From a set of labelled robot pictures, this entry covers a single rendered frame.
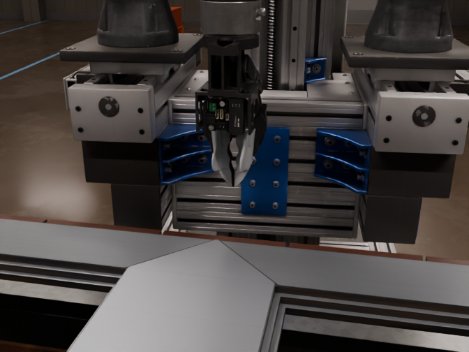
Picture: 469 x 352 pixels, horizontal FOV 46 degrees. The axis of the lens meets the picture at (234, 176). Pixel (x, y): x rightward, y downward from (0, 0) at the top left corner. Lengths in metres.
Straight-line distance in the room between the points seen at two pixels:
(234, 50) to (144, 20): 0.38
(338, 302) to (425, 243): 1.97
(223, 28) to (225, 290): 0.31
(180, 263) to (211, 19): 0.30
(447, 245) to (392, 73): 1.70
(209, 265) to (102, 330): 0.16
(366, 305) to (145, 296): 0.25
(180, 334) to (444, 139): 0.53
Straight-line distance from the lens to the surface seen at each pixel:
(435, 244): 2.61
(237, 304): 0.62
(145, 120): 0.91
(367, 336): 0.86
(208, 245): 0.73
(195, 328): 0.58
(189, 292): 0.64
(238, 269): 0.68
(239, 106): 0.69
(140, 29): 1.02
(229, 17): 0.68
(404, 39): 0.99
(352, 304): 0.65
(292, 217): 1.08
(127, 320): 0.60
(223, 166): 0.78
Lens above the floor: 1.20
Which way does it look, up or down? 22 degrees down
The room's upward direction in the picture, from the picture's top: straight up
